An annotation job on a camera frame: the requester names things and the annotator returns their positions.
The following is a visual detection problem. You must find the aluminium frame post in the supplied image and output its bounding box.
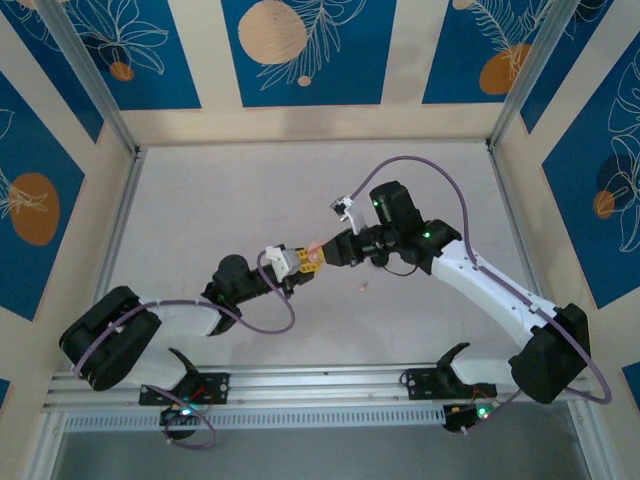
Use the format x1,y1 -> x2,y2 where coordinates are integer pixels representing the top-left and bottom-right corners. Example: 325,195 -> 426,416
37,0 -> 141,156
487,0 -> 616,151

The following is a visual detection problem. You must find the aluminium table side rail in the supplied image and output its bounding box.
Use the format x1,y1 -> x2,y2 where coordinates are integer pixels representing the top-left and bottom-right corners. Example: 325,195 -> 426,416
487,144 -> 556,321
74,147 -> 149,371

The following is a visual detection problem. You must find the thin black gripper wire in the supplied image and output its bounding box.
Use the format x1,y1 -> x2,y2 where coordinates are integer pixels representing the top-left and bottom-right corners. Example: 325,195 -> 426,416
382,259 -> 420,278

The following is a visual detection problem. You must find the slotted grey cable duct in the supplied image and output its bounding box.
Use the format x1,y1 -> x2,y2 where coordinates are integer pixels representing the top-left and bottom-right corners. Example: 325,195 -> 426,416
62,404 -> 446,434

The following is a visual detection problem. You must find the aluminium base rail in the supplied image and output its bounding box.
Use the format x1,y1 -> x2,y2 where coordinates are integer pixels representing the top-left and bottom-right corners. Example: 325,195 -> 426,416
42,362 -> 506,414

